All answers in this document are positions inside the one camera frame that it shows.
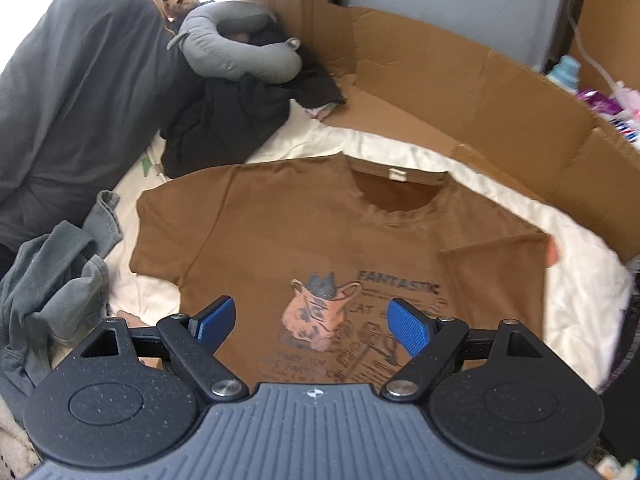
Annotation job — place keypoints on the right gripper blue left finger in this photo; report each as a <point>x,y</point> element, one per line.
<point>170,361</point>

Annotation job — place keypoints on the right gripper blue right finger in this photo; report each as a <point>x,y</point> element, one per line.
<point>438,348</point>

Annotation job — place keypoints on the brown printed t-shirt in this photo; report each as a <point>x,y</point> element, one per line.
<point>312,250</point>

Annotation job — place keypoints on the black clothes pile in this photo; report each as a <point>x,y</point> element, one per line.
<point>225,122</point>

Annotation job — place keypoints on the grey garment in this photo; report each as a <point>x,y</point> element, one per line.
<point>55,292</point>

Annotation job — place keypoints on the black knit garment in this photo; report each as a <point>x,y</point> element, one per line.
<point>620,394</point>

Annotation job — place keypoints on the dark grey pillow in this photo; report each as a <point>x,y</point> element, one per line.
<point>81,99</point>

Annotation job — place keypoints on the brown cardboard sheet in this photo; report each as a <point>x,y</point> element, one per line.
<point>420,84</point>

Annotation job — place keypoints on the grey neck pillow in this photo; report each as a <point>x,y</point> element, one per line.
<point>206,41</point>

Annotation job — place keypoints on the white purple plastic bags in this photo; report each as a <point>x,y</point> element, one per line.
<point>623,116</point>

